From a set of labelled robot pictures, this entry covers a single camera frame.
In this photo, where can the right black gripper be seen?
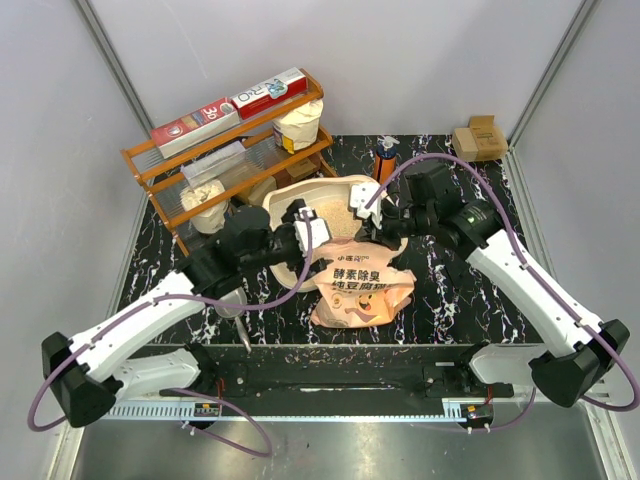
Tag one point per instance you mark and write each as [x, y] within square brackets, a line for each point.
[369, 233]

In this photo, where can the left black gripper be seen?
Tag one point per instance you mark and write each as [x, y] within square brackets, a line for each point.
[289, 219]

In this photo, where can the pink cat litter bag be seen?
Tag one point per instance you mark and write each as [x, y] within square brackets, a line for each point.
[359, 287]

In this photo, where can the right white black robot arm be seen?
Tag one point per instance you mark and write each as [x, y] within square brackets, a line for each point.
[577, 348]

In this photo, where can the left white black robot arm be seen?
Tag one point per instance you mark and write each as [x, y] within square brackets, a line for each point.
[89, 372]

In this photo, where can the brown box under shelf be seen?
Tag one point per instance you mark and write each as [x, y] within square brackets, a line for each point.
[255, 194]

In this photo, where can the metal litter scoop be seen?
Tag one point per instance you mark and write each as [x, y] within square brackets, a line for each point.
[233, 308]

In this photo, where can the clear plastic box on shelf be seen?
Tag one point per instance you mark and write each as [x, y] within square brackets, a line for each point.
[213, 165]

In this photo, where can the brown cardboard box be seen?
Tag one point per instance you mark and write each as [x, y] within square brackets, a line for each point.
[482, 140]

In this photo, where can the red white box left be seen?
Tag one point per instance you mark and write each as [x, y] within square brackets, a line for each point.
[195, 127]

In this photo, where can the red white box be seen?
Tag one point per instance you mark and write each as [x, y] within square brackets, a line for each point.
[269, 93]
[195, 127]

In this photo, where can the red white box right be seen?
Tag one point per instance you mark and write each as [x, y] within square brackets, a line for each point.
[269, 93]

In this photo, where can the orange pump bottle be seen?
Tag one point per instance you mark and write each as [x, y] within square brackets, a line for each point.
[385, 158]

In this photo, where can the orange wooden shelf rack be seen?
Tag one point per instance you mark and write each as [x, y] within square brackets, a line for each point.
[163, 181]

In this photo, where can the white paper bag upper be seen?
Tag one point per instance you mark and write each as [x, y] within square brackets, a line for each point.
[298, 129]

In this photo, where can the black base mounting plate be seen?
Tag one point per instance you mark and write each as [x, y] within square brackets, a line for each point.
[339, 381]

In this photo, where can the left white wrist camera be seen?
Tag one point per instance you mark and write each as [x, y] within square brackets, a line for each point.
[311, 231]

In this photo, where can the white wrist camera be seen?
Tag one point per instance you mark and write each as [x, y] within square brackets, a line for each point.
[363, 203]
[311, 231]

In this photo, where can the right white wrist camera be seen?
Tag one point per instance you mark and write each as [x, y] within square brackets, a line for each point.
[363, 203]

